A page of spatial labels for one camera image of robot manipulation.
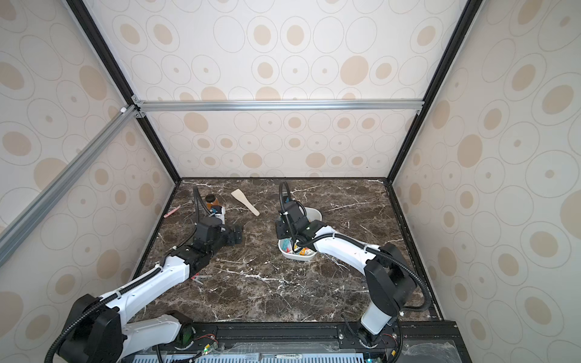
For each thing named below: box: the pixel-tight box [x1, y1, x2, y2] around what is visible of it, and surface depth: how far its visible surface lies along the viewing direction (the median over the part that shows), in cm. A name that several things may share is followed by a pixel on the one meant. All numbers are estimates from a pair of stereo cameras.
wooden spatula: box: [230, 188, 261, 217], surface depth 114 cm
